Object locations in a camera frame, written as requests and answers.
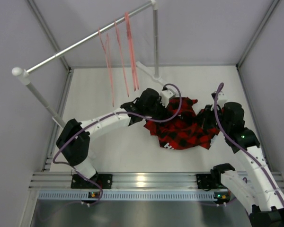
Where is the red black plaid shirt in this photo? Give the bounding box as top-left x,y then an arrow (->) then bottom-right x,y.
144,97 -> 220,150

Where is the pink wire hanger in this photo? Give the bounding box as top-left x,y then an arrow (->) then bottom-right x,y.
98,28 -> 115,107
114,20 -> 129,97
124,12 -> 140,91

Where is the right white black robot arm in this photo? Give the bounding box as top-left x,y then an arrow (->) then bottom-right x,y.
197,102 -> 284,227

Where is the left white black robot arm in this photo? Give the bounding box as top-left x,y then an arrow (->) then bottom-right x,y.
56,87 -> 176,182

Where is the silver clothes rack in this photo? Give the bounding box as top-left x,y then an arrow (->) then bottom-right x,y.
12,0 -> 164,128

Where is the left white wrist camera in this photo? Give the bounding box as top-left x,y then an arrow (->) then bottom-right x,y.
160,87 -> 176,107

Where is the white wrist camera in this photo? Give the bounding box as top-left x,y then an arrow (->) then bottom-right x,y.
211,91 -> 228,107
160,87 -> 176,107

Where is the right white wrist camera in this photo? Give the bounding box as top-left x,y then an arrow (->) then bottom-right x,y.
211,91 -> 228,107

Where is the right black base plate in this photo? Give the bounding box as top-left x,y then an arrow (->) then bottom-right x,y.
196,174 -> 222,191

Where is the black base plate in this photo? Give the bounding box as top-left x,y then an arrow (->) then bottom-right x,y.
196,174 -> 222,191
71,174 -> 113,189

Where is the aluminium mounting rail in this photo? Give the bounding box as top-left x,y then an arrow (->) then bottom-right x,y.
28,171 -> 284,190

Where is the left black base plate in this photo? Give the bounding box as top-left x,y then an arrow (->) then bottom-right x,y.
71,174 -> 113,189

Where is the perforated cable duct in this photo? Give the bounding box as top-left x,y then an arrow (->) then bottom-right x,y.
38,191 -> 217,201

